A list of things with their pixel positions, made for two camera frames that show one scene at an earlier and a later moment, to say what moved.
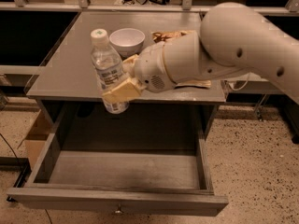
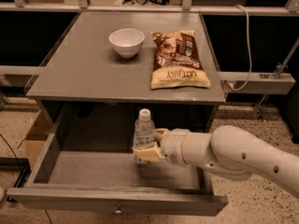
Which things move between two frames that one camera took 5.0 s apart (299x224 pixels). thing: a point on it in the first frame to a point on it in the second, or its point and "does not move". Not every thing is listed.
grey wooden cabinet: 65,92 does not move
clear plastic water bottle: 107,68 to 144,133
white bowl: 127,41 does not move
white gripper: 150,66 to 172,146
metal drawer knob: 119,211 does not move
